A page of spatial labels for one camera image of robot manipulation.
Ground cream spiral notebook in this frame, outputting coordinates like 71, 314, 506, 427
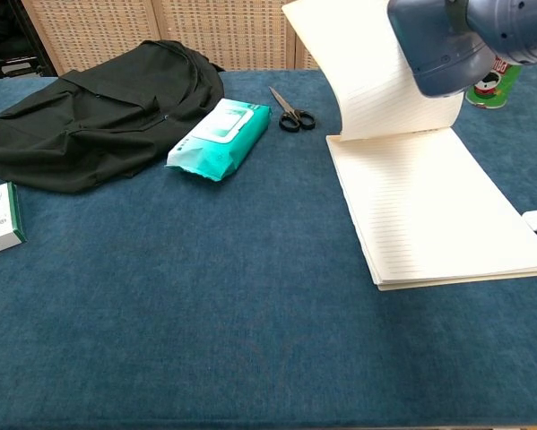
281, 0, 537, 292

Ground teal wet wipes pack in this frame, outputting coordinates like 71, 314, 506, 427
164, 98, 272, 184

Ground blue table cloth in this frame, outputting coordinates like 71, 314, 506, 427
0, 62, 537, 426

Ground woven wooden folding screen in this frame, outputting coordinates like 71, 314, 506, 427
20, 0, 323, 77

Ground black fabric backpack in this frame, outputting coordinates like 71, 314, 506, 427
0, 39, 227, 194

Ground green Pringles can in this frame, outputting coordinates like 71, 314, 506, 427
464, 56, 524, 111

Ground black tripod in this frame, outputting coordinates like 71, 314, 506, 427
7, 0, 58, 78

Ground black handled scissors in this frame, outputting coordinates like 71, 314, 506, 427
268, 86, 317, 133

